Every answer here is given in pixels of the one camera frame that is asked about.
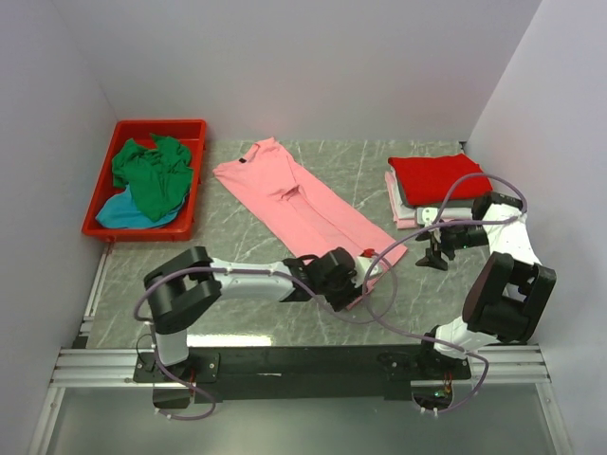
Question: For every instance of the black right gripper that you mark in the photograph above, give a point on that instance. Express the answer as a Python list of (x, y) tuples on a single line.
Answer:
[(433, 258)]

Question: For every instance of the folded red t shirt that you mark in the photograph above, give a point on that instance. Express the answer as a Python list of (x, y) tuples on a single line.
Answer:
[(427, 180)]

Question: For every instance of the red plastic bin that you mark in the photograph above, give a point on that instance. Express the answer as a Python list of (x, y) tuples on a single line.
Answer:
[(189, 132)]

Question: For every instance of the aluminium frame rail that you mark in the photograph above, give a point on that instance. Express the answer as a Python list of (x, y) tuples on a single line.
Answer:
[(93, 406)]

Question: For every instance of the green t shirt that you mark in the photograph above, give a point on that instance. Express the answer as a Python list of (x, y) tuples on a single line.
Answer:
[(159, 178)]

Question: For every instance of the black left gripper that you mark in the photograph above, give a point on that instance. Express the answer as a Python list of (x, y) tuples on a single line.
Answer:
[(351, 292)]

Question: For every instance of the folded grey t shirt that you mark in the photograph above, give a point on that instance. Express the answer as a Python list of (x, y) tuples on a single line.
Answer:
[(452, 203)]

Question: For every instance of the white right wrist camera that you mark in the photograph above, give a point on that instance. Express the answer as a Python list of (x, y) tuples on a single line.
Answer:
[(425, 216)]

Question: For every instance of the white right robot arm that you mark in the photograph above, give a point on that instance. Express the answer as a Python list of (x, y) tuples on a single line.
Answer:
[(507, 299)]

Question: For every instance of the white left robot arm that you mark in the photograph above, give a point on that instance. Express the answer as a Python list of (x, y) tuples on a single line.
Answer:
[(180, 291)]

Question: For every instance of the blue t shirt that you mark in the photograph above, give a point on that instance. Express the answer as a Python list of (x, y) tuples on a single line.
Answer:
[(118, 213)]

